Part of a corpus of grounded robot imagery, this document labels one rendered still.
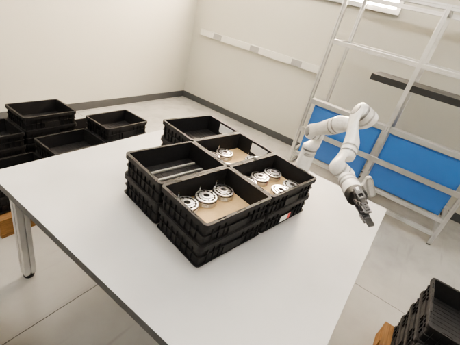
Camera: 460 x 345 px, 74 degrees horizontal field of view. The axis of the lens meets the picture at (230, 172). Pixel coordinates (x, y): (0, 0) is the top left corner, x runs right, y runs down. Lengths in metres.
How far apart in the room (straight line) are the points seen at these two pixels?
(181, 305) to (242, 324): 0.22
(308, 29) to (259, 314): 3.79
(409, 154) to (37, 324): 3.17
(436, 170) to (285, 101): 2.17
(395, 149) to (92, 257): 2.85
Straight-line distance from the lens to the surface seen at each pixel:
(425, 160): 3.39
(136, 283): 1.21
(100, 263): 1.28
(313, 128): 1.81
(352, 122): 1.48
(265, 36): 4.71
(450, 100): 3.31
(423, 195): 3.50
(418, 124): 4.20
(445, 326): 2.02
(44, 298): 2.11
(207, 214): 1.34
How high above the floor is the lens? 1.64
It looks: 29 degrees down
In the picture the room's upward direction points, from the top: 15 degrees clockwise
